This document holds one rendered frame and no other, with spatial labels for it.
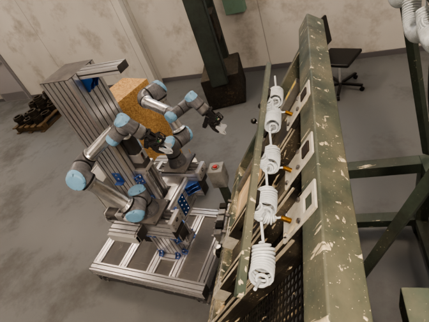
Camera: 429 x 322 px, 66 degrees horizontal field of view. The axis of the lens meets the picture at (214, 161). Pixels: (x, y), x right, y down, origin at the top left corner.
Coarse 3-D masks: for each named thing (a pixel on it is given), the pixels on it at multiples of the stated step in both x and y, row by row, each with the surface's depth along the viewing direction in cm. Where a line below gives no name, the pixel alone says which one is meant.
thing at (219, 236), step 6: (222, 204) 253; (228, 204) 254; (222, 210) 248; (228, 210) 250; (216, 216) 252; (222, 216) 244; (216, 222) 241; (222, 222) 240; (216, 228) 239; (222, 228) 238; (216, 234) 234; (222, 234) 234; (216, 240) 239; (222, 240) 231; (216, 246) 222; (216, 252) 223
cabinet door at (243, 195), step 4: (260, 172) 199; (260, 176) 197; (248, 180) 221; (248, 184) 218; (244, 188) 226; (240, 192) 236; (244, 192) 224; (240, 196) 231; (244, 196) 219; (240, 200) 226; (244, 200) 215; (240, 204) 222; (244, 204) 210; (240, 208) 218; (236, 212) 225; (236, 216) 220
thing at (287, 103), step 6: (294, 84) 176; (294, 90) 178; (288, 96) 181; (294, 96) 180; (288, 102) 184; (282, 108) 187; (288, 108) 186; (282, 114) 190; (282, 120) 192; (264, 138) 206; (246, 174) 228; (240, 180) 240; (246, 180) 232; (240, 186) 237
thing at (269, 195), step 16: (272, 96) 144; (272, 112) 124; (272, 128) 121; (256, 144) 103; (272, 144) 114; (256, 160) 97; (272, 160) 115; (256, 176) 93; (256, 192) 89; (272, 192) 96; (272, 208) 97; (240, 256) 75; (256, 256) 83; (272, 256) 82; (240, 272) 71; (256, 272) 84; (272, 272) 79; (240, 288) 69; (256, 288) 74
